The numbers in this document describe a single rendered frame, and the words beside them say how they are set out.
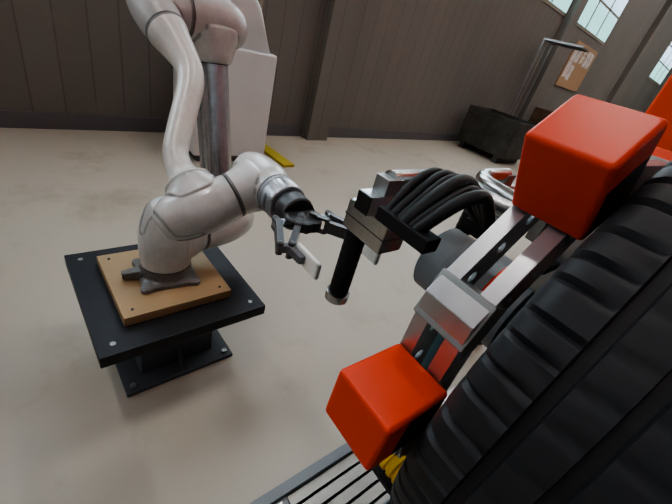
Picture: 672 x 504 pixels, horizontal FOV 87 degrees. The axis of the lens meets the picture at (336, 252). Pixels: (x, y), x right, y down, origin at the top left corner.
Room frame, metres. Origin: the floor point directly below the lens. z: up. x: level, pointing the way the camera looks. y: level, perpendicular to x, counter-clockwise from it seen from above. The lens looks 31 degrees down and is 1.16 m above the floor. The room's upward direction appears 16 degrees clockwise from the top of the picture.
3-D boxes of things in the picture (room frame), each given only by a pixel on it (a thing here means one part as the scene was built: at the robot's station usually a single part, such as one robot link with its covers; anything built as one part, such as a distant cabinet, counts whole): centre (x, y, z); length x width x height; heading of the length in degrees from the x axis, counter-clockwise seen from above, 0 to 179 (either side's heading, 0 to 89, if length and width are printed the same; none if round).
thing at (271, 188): (0.68, 0.14, 0.83); 0.09 x 0.06 x 0.09; 135
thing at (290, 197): (0.63, 0.09, 0.83); 0.09 x 0.08 x 0.07; 45
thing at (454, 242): (0.52, -0.26, 0.85); 0.21 x 0.14 x 0.14; 45
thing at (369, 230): (0.50, -0.05, 0.93); 0.09 x 0.05 x 0.05; 45
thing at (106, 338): (0.91, 0.54, 0.15); 0.50 x 0.50 x 0.30; 49
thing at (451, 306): (0.47, -0.31, 0.85); 0.54 x 0.07 x 0.54; 135
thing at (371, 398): (0.25, -0.09, 0.85); 0.09 x 0.08 x 0.07; 135
